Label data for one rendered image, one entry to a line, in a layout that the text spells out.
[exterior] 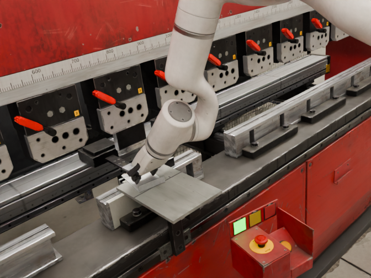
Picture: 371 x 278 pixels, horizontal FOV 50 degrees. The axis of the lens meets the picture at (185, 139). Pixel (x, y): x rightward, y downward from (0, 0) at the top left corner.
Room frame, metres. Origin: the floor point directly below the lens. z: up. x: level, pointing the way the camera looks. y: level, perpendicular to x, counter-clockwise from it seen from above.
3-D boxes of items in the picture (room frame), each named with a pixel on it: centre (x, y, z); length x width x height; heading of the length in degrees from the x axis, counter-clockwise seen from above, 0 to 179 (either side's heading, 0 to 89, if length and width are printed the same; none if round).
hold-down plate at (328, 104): (1.68, -0.65, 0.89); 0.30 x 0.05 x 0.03; 129
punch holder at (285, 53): (1.58, -0.44, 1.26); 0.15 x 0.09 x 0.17; 129
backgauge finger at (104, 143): (1.21, 0.26, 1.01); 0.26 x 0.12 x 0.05; 39
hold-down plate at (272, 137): (1.43, -0.34, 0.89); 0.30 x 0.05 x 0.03; 129
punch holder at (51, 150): (0.95, 0.34, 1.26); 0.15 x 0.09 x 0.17; 129
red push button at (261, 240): (0.94, -0.19, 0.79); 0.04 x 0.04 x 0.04
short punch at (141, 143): (1.09, 0.16, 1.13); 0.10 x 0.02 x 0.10; 129
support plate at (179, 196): (0.98, 0.07, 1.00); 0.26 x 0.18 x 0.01; 39
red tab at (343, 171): (1.62, -0.73, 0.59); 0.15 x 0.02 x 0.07; 129
